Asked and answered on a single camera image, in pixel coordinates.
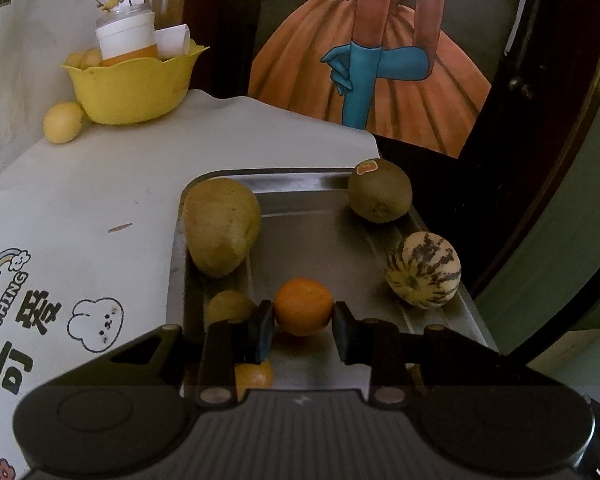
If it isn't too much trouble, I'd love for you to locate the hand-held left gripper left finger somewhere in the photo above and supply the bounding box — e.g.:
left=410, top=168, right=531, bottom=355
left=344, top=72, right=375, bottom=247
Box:
left=29, top=300, right=275, bottom=407

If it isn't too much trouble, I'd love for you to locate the wall poster orange dress figure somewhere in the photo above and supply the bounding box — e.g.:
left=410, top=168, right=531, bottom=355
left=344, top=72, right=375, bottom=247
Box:
left=247, top=0, right=494, bottom=160

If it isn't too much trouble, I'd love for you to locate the metal tray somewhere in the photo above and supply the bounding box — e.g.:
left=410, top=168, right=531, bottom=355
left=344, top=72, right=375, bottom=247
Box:
left=166, top=167, right=501, bottom=397

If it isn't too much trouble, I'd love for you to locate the glass jar with white label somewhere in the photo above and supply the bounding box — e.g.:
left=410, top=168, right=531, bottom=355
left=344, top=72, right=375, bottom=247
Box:
left=95, top=2, right=159, bottom=67

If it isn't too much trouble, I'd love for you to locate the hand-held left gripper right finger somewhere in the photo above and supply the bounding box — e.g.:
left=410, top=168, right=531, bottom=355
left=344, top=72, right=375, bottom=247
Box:
left=332, top=302, right=577, bottom=407

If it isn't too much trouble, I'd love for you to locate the small orange mandarin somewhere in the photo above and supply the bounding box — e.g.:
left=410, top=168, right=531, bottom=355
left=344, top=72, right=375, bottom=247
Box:
left=235, top=359, right=275, bottom=402

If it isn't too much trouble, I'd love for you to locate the yellow plastic bowl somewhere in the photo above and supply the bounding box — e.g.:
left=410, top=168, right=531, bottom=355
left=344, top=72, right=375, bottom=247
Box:
left=61, top=44, right=210, bottom=126

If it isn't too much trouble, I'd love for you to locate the white paper box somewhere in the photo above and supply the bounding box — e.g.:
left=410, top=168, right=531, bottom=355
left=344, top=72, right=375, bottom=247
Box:
left=153, top=24, right=191, bottom=60

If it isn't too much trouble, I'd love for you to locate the olive green round fruit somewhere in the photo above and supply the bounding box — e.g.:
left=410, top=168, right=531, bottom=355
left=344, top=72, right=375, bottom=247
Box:
left=207, top=290, right=257, bottom=327

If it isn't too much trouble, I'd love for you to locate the cream striped small melon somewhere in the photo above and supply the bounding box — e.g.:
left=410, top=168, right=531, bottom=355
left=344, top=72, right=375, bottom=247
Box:
left=385, top=231, right=462, bottom=308

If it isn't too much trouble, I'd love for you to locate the brown kiwi with sticker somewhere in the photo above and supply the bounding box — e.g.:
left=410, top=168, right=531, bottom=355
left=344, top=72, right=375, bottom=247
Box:
left=348, top=158, right=413, bottom=224

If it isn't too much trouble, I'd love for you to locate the pale yellow fruit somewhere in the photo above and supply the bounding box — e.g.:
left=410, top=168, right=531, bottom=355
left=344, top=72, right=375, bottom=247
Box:
left=78, top=47, right=104, bottom=70

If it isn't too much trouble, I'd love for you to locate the white printed table mat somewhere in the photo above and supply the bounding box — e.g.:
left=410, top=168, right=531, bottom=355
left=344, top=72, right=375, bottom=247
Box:
left=0, top=88, right=381, bottom=480

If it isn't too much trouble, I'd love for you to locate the yellow lemon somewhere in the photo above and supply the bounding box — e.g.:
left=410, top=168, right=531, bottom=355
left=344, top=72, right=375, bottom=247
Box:
left=43, top=101, right=86, bottom=145

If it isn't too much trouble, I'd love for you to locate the large yellow-green fruit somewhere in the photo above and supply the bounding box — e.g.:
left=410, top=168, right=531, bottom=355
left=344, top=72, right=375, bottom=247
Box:
left=182, top=177, right=262, bottom=279

